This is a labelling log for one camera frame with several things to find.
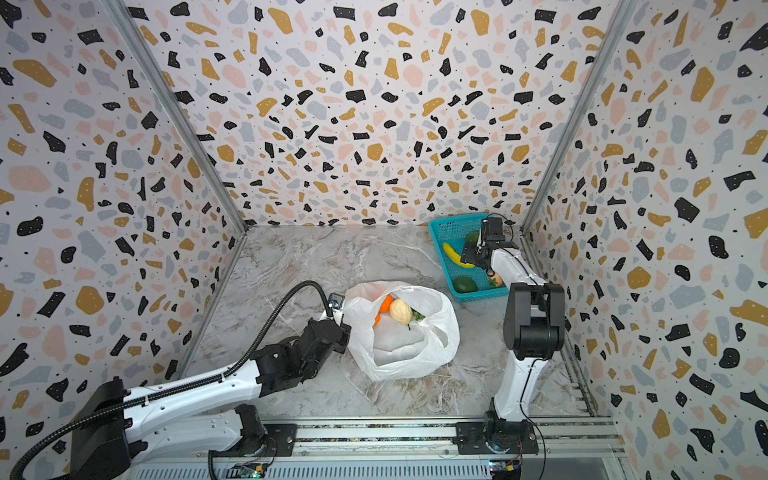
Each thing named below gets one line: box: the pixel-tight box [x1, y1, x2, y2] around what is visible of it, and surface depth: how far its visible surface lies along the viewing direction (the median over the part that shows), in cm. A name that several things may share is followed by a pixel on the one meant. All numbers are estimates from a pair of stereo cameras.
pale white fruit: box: [390, 298, 413, 330], surface depth 94 cm
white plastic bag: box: [344, 281, 461, 381], surface depth 80 cm
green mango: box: [453, 276, 479, 293], surface depth 101 cm
